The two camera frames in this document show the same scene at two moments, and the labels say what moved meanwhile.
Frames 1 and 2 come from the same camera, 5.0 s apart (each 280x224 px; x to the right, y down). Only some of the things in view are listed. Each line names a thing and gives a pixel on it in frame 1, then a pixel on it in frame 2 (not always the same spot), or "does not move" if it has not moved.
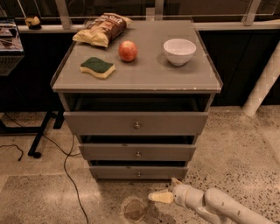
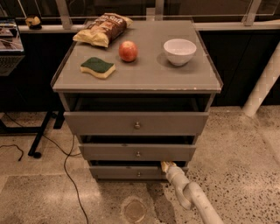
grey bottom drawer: [137, 171] does not move
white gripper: [183, 195] to [172, 170]
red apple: [128, 51] does not move
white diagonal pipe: [264, 84] does not move
